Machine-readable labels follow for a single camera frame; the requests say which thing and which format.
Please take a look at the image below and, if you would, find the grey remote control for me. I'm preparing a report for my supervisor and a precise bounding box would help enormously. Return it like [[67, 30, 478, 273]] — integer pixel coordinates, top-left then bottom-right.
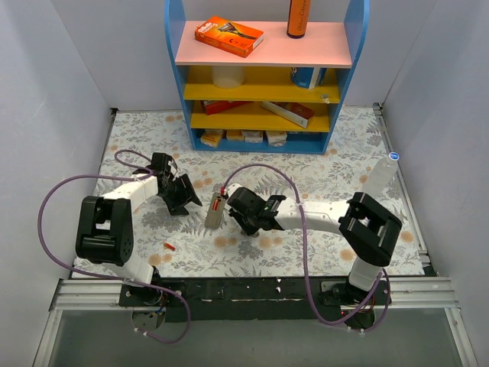
[[205, 193, 226, 229]]

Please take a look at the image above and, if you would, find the clear plastic water bottle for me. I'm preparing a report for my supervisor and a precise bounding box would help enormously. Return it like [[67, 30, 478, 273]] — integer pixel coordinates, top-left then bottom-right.
[[361, 152, 400, 197]]

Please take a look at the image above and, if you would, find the white soap box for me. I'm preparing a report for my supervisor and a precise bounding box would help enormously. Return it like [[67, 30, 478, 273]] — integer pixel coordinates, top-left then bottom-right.
[[265, 131, 287, 147]]

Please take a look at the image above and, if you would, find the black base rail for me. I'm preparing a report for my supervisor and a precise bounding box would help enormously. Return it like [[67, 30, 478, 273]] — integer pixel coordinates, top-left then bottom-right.
[[118, 276, 366, 323]]

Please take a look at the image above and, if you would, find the blue white can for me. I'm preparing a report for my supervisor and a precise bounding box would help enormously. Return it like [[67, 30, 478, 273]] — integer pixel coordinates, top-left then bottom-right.
[[290, 67, 327, 89]]

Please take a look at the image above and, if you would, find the orange razor box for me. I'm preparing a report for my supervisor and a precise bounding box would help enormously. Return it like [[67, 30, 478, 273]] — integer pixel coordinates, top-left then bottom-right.
[[194, 16, 264, 58]]

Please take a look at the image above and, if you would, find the white cup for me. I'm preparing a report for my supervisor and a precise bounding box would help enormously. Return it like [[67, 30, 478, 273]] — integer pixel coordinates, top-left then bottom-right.
[[212, 66, 245, 89]]

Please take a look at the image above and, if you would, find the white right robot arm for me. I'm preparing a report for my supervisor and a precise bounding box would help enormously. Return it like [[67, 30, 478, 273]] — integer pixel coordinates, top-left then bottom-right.
[[225, 183, 402, 304]]

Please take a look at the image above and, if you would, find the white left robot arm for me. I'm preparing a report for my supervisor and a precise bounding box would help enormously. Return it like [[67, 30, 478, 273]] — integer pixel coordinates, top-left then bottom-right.
[[76, 153, 202, 306]]

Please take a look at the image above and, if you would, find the blue shelf unit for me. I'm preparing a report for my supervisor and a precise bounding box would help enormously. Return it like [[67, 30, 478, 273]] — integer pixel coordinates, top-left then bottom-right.
[[164, 1, 370, 154]]

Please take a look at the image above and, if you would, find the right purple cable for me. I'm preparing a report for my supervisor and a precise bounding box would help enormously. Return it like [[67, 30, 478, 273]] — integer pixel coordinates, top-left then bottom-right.
[[219, 163, 392, 326]]

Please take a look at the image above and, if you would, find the yellow soap box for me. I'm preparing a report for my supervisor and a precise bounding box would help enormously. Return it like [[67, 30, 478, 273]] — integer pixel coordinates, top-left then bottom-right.
[[200, 129, 225, 148]]

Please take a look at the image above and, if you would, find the red box left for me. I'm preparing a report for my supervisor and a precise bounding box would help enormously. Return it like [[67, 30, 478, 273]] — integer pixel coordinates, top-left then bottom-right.
[[200, 100, 250, 115]]

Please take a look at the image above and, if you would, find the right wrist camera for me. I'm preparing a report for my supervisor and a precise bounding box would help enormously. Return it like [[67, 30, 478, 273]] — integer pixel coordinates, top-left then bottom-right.
[[221, 183, 241, 200]]

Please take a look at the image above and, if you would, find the orange bottle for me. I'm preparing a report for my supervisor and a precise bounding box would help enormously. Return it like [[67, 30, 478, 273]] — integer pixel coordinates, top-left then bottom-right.
[[287, 0, 312, 38]]

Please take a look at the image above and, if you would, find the floral tablecloth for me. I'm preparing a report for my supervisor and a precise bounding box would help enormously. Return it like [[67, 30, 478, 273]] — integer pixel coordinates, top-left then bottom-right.
[[96, 107, 387, 278]]

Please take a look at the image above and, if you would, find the red white long box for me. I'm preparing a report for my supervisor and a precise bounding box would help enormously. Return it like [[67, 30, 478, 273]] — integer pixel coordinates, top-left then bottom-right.
[[260, 101, 316, 128]]

